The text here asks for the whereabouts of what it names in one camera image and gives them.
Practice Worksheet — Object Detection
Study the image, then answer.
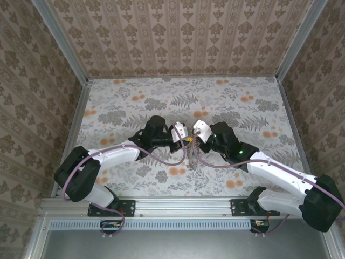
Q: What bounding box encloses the aluminium corner post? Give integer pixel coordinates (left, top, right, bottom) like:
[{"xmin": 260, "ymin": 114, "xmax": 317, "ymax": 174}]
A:
[
  {"xmin": 276, "ymin": 0, "xmax": 331, "ymax": 82},
  {"xmin": 31, "ymin": 0, "xmax": 89, "ymax": 84}
]

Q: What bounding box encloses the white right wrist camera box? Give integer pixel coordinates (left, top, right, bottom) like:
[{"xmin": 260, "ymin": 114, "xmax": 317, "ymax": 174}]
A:
[{"xmin": 192, "ymin": 119, "xmax": 213, "ymax": 144}]

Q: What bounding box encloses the black controller board box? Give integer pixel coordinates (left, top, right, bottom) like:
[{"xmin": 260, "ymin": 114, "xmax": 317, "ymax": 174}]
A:
[
  {"xmin": 250, "ymin": 219, "xmax": 270, "ymax": 233},
  {"xmin": 100, "ymin": 220, "xmax": 122, "ymax": 234}
]

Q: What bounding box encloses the grey slotted cable duct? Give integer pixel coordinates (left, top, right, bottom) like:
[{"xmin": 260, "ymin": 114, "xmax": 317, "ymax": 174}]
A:
[{"xmin": 50, "ymin": 219, "xmax": 270, "ymax": 231}]

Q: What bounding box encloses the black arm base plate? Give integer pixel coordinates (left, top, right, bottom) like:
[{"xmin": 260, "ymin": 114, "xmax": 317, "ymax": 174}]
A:
[
  {"xmin": 88, "ymin": 199, "xmax": 136, "ymax": 217},
  {"xmin": 231, "ymin": 199, "xmax": 281, "ymax": 217}
]

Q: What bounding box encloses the grey metal sheet panel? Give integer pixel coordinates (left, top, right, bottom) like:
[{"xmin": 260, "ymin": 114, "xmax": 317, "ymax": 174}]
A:
[{"xmin": 43, "ymin": 229, "xmax": 328, "ymax": 259}]

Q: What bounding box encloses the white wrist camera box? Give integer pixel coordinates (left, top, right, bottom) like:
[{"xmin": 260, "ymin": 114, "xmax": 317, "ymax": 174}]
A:
[
  {"xmin": 192, "ymin": 119, "xmax": 213, "ymax": 144},
  {"xmin": 172, "ymin": 121, "xmax": 188, "ymax": 142}
]

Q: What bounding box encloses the aluminium side rail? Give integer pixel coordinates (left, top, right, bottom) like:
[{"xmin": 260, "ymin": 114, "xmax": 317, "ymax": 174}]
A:
[
  {"xmin": 50, "ymin": 79, "xmax": 93, "ymax": 197},
  {"xmin": 277, "ymin": 77, "xmax": 319, "ymax": 196}
]

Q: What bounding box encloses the wide aluminium extrusion beam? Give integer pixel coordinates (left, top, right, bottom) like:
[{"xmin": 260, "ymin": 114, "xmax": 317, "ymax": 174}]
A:
[{"xmin": 39, "ymin": 196, "xmax": 332, "ymax": 217}]

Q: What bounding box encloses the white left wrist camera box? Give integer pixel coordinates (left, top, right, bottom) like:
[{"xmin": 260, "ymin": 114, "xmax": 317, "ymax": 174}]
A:
[{"xmin": 172, "ymin": 121, "xmax": 188, "ymax": 142}]

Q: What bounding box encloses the floral patterned table cover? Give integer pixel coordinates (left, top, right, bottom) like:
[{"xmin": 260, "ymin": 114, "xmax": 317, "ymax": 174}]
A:
[{"xmin": 63, "ymin": 77, "xmax": 313, "ymax": 197}]

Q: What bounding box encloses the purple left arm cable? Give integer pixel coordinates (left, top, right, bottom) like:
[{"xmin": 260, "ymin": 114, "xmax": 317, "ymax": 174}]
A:
[{"xmin": 63, "ymin": 125, "xmax": 187, "ymax": 240}]

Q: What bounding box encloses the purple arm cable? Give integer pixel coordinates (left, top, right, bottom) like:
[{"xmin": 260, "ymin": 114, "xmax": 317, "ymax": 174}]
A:
[
  {"xmin": 191, "ymin": 129, "xmax": 345, "ymax": 238},
  {"xmin": 63, "ymin": 125, "xmax": 187, "ymax": 240}
]

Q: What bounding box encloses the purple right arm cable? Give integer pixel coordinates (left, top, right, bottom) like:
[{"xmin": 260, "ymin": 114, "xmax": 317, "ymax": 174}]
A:
[{"xmin": 191, "ymin": 129, "xmax": 345, "ymax": 238}]

